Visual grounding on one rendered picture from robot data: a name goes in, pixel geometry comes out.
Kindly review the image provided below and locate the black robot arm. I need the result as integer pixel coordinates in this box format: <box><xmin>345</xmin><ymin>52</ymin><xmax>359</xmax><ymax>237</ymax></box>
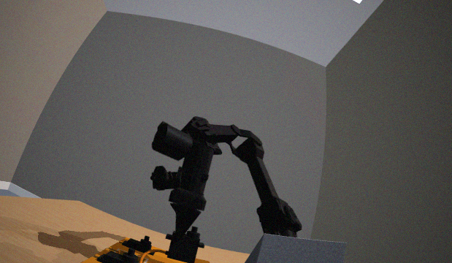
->
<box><xmin>150</xmin><ymin>116</ymin><xmax>302</xmax><ymax>237</ymax></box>

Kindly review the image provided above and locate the orange flat panel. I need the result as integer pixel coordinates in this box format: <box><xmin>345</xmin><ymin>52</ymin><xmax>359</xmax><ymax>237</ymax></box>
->
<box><xmin>81</xmin><ymin>235</ymin><xmax>187</xmax><ymax>263</ymax></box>

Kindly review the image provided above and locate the black micro servo with orange cable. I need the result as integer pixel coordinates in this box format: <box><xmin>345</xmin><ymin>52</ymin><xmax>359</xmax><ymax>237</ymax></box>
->
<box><xmin>139</xmin><ymin>226</ymin><xmax>204</xmax><ymax>263</ymax></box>

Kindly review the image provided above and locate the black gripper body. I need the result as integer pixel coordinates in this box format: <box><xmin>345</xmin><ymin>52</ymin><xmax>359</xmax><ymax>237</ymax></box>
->
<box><xmin>169</xmin><ymin>164</ymin><xmax>209</xmax><ymax>211</ymax></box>

